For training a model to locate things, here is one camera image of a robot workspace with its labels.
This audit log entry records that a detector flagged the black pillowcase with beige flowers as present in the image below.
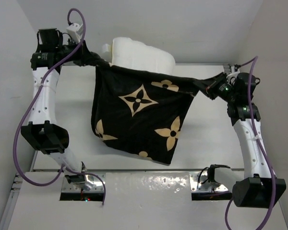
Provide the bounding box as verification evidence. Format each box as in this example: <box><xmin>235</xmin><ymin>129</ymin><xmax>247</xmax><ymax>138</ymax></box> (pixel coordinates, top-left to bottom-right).
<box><xmin>75</xmin><ymin>45</ymin><xmax>212</xmax><ymax>165</ymax></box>

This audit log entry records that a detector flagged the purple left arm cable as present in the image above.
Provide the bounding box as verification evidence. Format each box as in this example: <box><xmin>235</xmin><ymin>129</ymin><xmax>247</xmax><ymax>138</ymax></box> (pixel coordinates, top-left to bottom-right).
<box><xmin>13</xmin><ymin>8</ymin><xmax>107</xmax><ymax>207</ymax></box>

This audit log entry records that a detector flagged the metal base plate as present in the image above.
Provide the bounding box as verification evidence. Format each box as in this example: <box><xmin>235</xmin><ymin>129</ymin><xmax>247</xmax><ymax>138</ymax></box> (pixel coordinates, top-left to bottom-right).
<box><xmin>189</xmin><ymin>170</ymin><xmax>229</xmax><ymax>194</ymax></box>
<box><xmin>61</xmin><ymin>172</ymin><xmax>106</xmax><ymax>194</ymax></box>

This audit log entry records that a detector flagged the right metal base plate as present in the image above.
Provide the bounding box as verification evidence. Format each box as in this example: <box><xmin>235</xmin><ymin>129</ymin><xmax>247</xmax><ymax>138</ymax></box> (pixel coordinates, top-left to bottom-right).
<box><xmin>189</xmin><ymin>170</ymin><xmax>229</xmax><ymax>194</ymax></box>

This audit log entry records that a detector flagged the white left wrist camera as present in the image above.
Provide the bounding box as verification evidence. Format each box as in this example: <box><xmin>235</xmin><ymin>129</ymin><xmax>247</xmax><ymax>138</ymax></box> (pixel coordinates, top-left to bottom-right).
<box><xmin>66</xmin><ymin>23</ymin><xmax>84</xmax><ymax>43</ymax></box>

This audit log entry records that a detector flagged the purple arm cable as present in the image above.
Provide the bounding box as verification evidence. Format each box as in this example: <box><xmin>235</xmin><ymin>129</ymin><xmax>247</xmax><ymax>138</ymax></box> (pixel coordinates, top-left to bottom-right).
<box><xmin>225</xmin><ymin>56</ymin><xmax>278</xmax><ymax>230</ymax></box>
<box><xmin>13</xmin><ymin>8</ymin><xmax>107</xmax><ymax>207</ymax></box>

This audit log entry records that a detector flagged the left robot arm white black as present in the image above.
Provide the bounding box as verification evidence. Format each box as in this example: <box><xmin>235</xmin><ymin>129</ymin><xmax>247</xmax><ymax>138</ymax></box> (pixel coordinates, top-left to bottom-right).
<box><xmin>21</xmin><ymin>28</ymin><xmax>83</xmax><ymax>175</ymax></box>

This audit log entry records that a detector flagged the cream pillow with yellow edge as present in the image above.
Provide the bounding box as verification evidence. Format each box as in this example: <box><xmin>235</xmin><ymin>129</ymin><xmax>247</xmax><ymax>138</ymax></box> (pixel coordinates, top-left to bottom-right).
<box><xmin>100</xmin><ymin>37</ymin><xmax>176</xmax><ymax>75</ymax></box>

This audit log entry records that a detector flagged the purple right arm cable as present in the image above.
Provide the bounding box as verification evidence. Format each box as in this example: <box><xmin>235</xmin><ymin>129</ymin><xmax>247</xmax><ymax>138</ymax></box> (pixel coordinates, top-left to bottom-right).
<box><xmin>225</xmin><ymin>56</ymin><xmax>278</xmax><ymax>230</ymax></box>

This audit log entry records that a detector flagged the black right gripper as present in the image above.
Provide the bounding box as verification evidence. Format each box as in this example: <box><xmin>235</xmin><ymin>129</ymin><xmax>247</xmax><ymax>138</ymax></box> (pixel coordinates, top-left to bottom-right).
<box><xmin>193</xmin><ymin>71</ymin><xmax>237</xmax><ymax>103</ymax></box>

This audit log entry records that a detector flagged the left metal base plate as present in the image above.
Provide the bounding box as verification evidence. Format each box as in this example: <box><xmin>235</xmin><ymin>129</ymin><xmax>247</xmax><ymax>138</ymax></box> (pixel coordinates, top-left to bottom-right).
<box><xmin>61</xmin><ymin>172</ymin><xmax>106</xmax><ymax>194</ymax></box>

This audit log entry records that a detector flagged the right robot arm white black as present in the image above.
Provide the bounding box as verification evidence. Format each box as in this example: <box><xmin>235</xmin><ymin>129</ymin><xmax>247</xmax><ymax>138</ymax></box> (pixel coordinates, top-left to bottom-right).
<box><xmin>205</xmin><ymin>73</ymin><xmax>286</xmax><ymax>208</ymax></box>

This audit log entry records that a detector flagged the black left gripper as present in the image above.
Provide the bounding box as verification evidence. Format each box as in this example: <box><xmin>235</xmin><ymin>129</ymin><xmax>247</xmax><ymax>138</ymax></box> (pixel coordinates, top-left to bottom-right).
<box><xmin>56</xmin><ymin>37</ymin><xmax>96</xmax><ymax>67</ymax></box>

